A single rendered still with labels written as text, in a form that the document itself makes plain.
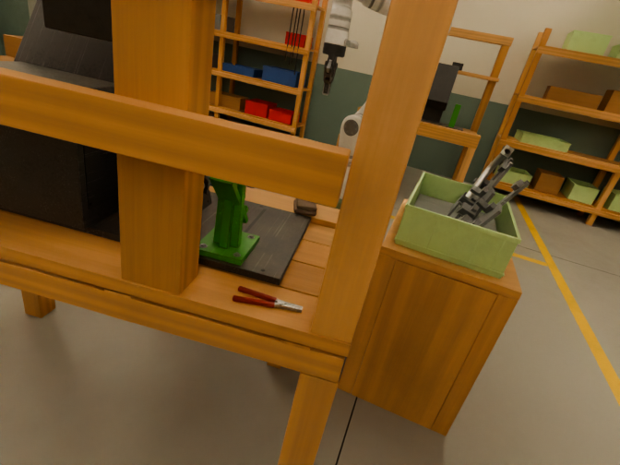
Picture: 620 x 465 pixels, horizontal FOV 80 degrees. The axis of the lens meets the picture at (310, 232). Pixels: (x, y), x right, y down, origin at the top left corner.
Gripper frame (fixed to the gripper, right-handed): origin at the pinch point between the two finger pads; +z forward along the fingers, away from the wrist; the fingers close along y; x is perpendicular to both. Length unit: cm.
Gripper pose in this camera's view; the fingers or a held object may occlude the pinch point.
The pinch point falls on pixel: (326, 89)
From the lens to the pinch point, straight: 138.1
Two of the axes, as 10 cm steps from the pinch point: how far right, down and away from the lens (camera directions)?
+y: -1.8, 4.0, -9.0
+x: 9.6, 2.5, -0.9
